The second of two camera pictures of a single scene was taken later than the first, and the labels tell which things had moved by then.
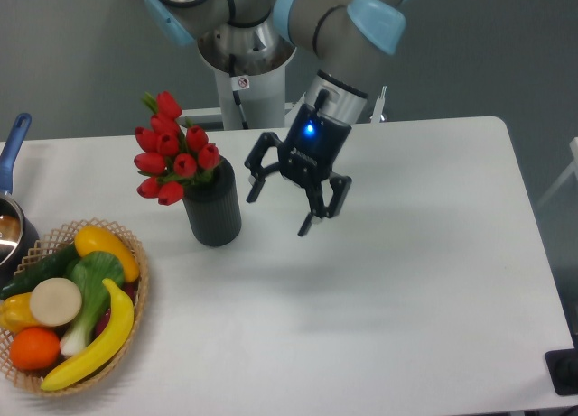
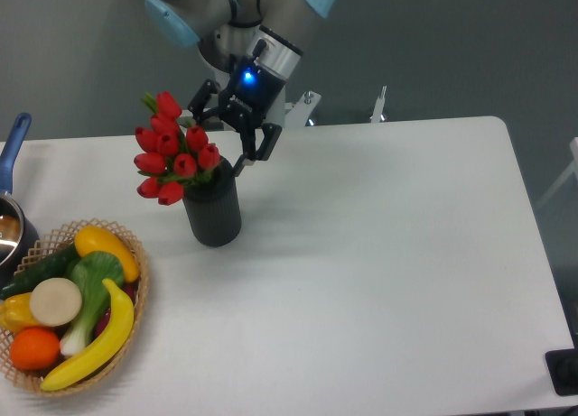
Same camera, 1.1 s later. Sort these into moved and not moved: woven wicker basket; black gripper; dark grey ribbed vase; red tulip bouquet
Moved: black gripper
Not moved: woven wicker basket; red tulip bouquet; dark grey ribbed vase
